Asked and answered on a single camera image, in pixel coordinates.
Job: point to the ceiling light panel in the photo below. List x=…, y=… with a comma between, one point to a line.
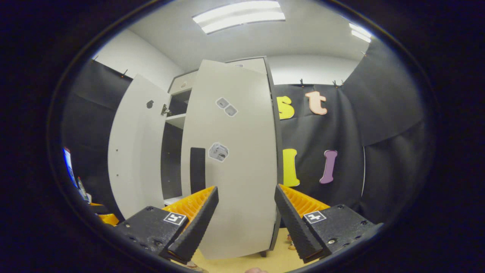
x=238, y=17
x=360, y=33

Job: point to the small toy figure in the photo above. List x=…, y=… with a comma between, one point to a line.
x=291, y=246

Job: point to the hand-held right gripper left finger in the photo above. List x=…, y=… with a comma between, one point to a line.
x=197, y=227

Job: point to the grey cabinet door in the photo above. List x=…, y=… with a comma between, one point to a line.
x=136, y=151
x=242, y=170

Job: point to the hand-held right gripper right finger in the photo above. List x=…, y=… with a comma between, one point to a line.
x=295, y=227

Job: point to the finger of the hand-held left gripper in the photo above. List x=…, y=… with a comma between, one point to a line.
x=110, y=220
x=95, y=204

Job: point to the black backdrop cloth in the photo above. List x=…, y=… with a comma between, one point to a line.
x=390, y=170

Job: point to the grey cabinet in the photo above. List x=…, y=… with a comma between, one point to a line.
x=176, y=121

